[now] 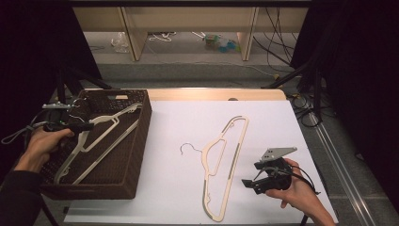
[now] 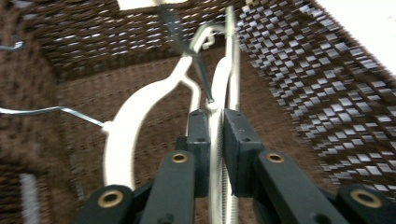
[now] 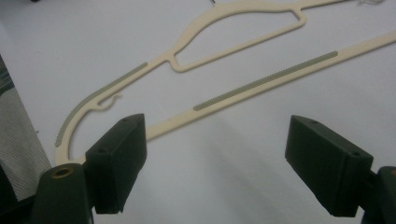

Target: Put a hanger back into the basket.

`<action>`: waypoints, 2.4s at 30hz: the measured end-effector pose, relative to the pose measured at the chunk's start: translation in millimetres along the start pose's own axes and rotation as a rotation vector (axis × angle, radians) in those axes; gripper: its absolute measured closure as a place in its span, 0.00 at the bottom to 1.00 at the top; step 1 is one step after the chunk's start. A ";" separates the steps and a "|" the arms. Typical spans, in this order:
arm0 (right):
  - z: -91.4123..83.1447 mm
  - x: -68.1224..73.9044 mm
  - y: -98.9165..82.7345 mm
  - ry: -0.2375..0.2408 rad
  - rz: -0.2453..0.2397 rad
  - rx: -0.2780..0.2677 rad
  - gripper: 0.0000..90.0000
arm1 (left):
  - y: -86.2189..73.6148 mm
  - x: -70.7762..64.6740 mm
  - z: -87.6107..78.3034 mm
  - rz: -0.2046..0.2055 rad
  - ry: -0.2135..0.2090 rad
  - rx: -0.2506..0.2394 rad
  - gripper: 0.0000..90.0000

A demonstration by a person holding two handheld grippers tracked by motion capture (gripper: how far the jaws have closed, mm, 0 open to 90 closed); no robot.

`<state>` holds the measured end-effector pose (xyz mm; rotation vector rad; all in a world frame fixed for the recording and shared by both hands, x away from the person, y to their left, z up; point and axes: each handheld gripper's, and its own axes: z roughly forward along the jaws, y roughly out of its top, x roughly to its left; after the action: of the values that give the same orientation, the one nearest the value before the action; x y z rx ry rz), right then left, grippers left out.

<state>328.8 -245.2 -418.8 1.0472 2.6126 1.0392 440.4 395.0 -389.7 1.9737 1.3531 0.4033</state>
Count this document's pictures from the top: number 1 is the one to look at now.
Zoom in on person's right hand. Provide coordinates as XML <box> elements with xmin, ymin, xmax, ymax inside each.
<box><xmin>265</xmin><ymin>158</ymin><xmax>321</xmax><ymax>216</ymax></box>

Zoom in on right hand-held gripper cable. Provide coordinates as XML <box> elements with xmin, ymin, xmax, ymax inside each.
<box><xmin>290</xmin><ymin>165</ymin><xmax>322</xmax><ymax>226</ymax></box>

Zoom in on metal floor rail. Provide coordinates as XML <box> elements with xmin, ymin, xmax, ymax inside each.
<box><xmin>309</xmin><ymin>112</ymin><xmax>378</xmax><ymax>226</ymax></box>

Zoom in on black floor cables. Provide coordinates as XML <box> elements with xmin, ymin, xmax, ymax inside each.
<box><xmin>287</xmin><ymin>93</ymin><xmax>322</xmax><ymax>128</ymax></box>

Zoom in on clear plastic bag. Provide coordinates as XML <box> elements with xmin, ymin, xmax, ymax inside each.
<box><xmin>110</xmin><ymin>31</ymin><xmax>131</xmax><ymax>54</ymax></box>

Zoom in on black curtain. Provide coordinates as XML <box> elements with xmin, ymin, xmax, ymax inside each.
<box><xmin>0</xmin><ymin>0</ymin><xmax>103</xmax><ymax>186</ymax></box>
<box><xmin>290</xmin><ymin>0</ymin><xmax>399</xmax><ymax>208</ymax></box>

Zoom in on black metal stand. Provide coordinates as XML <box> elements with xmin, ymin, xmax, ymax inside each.
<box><xmin>56</xmin><ymin>66</ymin><xmax>113</xmax><ymax>126</ymax></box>
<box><xmin>262</xmin><ymin>57</ymin><xmax>325</xmax><ymax>123</ymax></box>

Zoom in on brown woven basket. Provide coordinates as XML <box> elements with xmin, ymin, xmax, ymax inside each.
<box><xmin>37</xmin><ymin>89</ymin><xmax>153</xmax><ymax>201</ymax></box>

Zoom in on hand-held gripper cable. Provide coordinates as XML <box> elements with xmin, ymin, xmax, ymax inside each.
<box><xmin>290</xmin><ymin>165</ymin><xmax>322</xmax><ymax>226</ymax></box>
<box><xmin>0</xmin><ymin>121</ymin><xmax>46</xmax><ymax>146</ymax></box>

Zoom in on left hand-held gripper cable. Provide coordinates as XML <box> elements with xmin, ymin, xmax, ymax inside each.
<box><xmin>0</xmin><ymin>121</ymin><xmax>46</xmax><ymax>146</ymax></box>

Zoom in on white cord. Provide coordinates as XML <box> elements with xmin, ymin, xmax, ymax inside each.
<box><xmin>148</xmin><ymin>31</ymin><xmax>177</xmax><ymax>43</ymax></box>

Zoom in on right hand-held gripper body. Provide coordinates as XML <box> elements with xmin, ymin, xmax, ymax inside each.
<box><xmin>256</xmin><ymin>146</ymin><xmax>298</xmax><ymax>195</ymax></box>

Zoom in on hanging black cables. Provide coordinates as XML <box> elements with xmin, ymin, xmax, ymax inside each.
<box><xmin>252</xmin><ymin>7</ymin><xmax>299</xmax><ymax>68</ymax></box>

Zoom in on white table sheet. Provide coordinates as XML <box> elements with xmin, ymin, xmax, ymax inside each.
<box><xmin>64</xmin><ymin>99</ymin><xmax>340</xmax><ymax>224</ymax></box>

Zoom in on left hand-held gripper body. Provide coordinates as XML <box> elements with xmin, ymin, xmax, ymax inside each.
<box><xmin>41</xmin><ymin>102</ymin><xmax>72</xmax><ymax>133</ymax></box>

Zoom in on light wooden shelf unit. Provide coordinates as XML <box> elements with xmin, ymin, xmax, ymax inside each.
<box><xmin>72</xmin><ymin>6</ymin><xmax>310</xmax><ymax>62</ymax></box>

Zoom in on person's left hand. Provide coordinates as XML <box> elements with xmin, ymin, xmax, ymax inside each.
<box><xmin>14</xmin><ymin>128</ymin><xmax>74</xmax><ymax>175</ymax></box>

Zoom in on colourful plastic toys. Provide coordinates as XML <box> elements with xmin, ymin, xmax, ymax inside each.
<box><xmin>201</xmin><ymin>32</ymin><xmax>242</xmax><ymax>54</ymax></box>

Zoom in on light wooden table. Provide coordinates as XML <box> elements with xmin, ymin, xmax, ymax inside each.
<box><xmin>84</xmin><ymin>88</ymin><xmax>287</xmax><ymax>102</ymax></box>

